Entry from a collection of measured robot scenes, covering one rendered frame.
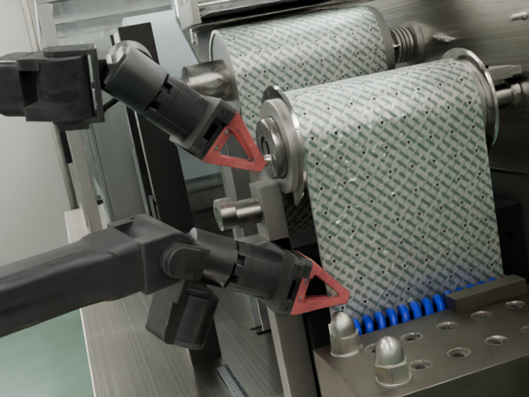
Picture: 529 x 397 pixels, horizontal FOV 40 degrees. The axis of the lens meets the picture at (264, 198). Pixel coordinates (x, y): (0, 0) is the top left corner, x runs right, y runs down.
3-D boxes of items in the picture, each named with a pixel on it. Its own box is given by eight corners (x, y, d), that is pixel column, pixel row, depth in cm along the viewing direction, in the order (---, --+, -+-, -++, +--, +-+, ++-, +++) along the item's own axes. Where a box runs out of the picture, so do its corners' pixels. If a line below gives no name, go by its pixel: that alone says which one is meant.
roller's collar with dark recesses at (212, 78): (187, 108, 114) (179, 67, 113) (224, 100, 115) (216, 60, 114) (195, 109, 108) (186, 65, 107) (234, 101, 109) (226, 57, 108)
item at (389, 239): (334, 340, 88) (308, 191, 85) (503, 289, 94) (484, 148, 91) (336, 341, 88) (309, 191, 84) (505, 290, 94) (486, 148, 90)
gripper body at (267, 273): (291, 319, 81) (229, 302, 78) (264, 294, 90) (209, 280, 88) (309, 262, 80) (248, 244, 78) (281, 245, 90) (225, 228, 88)
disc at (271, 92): (271, 191, 98) (253, 80, 94) (275, 190, 98) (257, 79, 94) (311, 219, 85) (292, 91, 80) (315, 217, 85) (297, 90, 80)
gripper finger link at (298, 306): (346, 330, 85) (273, 311, 83) (324, 313, 92) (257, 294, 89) (365, 275, 85) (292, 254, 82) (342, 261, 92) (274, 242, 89)
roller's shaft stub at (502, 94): (459, 120, 98) (454, 87, 97) (504, 109, 100) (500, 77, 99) (478, 121, 94) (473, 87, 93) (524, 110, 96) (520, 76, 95)
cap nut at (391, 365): (369, 378, 73) (361, 335, 73) (401, 367, 74) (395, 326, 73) (385, 391, 70) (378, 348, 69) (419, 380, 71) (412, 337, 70)
